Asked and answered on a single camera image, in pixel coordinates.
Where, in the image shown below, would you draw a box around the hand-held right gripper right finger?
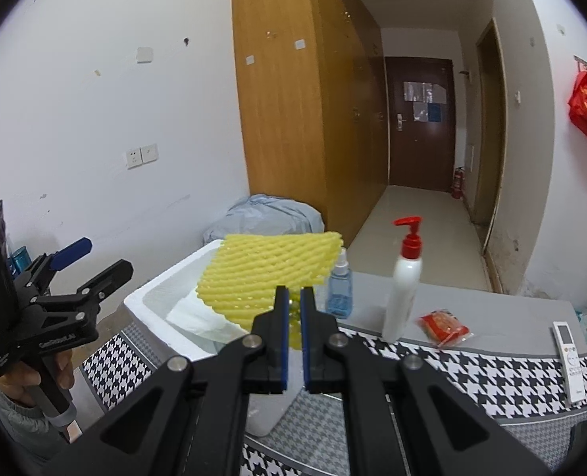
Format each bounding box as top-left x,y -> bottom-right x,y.
300,286 -> 554,476

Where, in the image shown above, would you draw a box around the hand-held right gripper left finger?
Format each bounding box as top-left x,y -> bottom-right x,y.
40,285 -> 291,476

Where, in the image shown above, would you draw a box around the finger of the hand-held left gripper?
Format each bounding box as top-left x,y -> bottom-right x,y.
30,259 -> 134,319
23,238 -> 93,291

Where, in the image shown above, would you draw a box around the white foam box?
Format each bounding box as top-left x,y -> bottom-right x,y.
123,239 -> 294,437

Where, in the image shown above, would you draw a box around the yellow foam net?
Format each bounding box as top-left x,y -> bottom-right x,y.
195,230 -> 343,353

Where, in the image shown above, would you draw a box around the person's left forearm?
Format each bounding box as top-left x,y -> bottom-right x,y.
0,372 -> 71,462

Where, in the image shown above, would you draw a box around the person's left hand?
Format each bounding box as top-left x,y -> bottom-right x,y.
0,346 -> 77,406

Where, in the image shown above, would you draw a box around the teal plastic bottle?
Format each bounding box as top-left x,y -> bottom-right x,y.
6,245 -> 30,276

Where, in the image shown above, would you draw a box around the blue spray bottle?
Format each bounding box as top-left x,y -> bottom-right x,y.
325,247 -> 354,319

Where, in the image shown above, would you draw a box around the white pump lotion bottle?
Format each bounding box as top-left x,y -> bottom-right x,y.
381,216 -> 423,343

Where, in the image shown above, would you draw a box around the light blue cloth pile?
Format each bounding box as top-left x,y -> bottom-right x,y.
204,194 -> 324,241

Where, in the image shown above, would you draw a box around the red snack packet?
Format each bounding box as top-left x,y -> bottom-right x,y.
416,309 -> 473,349

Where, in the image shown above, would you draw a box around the houndstooth tablecloth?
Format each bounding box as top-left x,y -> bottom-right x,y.
82,327 -> 587,476

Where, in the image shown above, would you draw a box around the dark brown door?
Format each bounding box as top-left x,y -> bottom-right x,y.
384,56 -> 455,192

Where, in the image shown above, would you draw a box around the wooden wardrobe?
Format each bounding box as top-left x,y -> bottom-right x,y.
231,0 -> 388,244

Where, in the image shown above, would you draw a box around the white remote control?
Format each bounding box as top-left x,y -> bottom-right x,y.
552,321 -> 587,404

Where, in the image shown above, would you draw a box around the taped paper notices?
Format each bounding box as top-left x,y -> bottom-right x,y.
403,81 -> 447,122

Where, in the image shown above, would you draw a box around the wooden side door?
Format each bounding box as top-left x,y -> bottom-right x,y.
473,17 -> 507,229

